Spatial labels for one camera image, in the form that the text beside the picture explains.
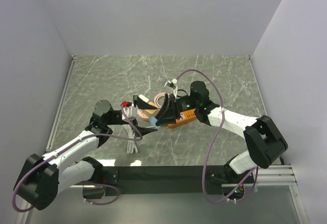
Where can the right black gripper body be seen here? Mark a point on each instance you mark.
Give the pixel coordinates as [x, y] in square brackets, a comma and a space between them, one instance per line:
[186, 103]

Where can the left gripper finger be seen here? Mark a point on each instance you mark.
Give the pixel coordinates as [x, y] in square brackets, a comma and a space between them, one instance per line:
[141, 104]
[142, 131]

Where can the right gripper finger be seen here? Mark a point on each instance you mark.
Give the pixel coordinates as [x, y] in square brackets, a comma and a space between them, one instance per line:
[169, 104]
[165, 119]

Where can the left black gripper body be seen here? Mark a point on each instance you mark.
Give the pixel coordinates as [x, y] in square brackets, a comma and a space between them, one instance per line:
[116, 119]

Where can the white square smart plug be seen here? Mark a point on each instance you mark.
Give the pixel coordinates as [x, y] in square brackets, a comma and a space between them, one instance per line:
[143, 98]

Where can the pink round power socket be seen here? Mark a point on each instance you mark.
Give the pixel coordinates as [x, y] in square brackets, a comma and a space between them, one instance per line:
[146, 114]

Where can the blue plug adapter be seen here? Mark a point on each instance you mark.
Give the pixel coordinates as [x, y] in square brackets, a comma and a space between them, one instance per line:
[153, 122]

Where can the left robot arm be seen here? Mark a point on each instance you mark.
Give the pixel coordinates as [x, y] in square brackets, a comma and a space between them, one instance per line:
[42, 178]

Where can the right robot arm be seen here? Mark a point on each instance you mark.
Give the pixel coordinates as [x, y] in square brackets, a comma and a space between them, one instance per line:
[264, 141]

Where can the orange power strip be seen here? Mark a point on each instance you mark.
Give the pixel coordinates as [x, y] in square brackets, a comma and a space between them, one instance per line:
[185, 117]

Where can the black base bar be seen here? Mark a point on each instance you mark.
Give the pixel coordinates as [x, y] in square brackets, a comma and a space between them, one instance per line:
[168, 179]

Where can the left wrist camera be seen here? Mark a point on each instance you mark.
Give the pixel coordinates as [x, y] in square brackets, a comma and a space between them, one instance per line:
[128, 110]

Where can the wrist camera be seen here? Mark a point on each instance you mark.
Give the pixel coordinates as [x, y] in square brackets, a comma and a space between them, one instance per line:
[128, 110]
[172, 84]

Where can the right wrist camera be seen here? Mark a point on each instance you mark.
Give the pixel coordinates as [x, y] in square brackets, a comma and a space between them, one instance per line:
[172, 84]

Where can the aluminium rail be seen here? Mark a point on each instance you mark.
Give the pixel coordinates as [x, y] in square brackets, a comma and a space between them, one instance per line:
[275, 175]

